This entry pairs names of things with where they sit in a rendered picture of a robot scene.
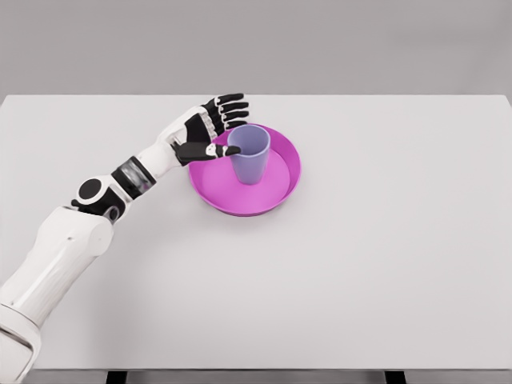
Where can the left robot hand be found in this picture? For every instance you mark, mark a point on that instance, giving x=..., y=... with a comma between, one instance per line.
x=196, y=130

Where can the magenta round plate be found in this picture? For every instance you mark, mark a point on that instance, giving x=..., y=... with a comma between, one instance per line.
x=256, y=194

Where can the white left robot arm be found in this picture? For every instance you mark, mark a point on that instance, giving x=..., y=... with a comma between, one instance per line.
x=60, y=248

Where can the lavender plastic cup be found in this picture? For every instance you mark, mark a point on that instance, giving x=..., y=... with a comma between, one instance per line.
x=250, y=158

